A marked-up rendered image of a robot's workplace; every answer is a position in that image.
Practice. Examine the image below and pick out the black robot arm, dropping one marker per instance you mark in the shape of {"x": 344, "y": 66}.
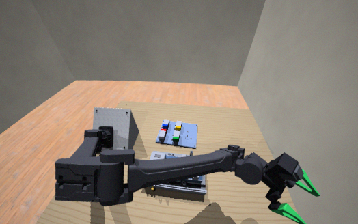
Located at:
{"x": 105, "y": 173}

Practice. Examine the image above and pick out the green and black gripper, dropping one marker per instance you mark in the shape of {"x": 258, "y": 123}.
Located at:
{"x": 284, "y": 209}

